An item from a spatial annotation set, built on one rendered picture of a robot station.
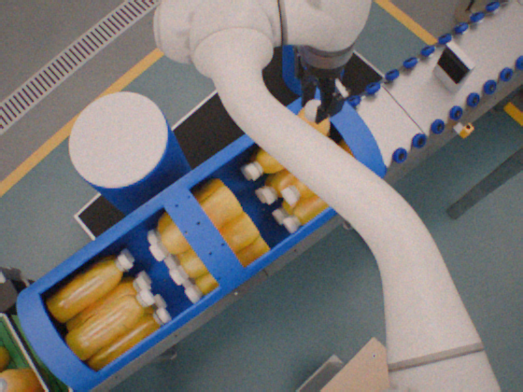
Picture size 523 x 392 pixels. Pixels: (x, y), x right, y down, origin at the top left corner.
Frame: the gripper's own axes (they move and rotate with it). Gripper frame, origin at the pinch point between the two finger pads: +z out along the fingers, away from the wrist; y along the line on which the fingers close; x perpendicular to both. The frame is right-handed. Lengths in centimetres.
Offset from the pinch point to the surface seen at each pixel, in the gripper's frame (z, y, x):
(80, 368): 19, -12, 70
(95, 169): 35, 32, 45
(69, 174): 139, 90, 68
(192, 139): 123, 61, 10
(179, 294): 41, -7, 45
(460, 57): 29, -2, -53
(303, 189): 23.0, -7.5, 7.4
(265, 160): 24.2, 3.7, 9.8
